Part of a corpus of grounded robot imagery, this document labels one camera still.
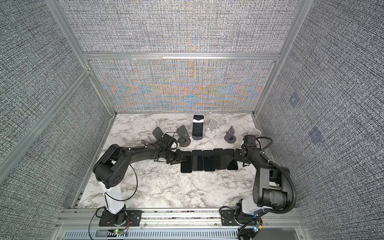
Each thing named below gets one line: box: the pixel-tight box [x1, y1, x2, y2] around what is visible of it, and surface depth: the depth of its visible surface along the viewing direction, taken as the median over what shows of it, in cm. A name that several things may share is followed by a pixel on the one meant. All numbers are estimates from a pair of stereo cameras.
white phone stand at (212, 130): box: [204, 118, 220, 139], surface depth 105 cm
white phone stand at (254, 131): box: [247, 127, 262, 138], surface depth 98 cm
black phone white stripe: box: [192, 114, 204, 137], surface depth 102 cm
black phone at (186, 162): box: [180, 151, 192, 173], surface depth 92 cm
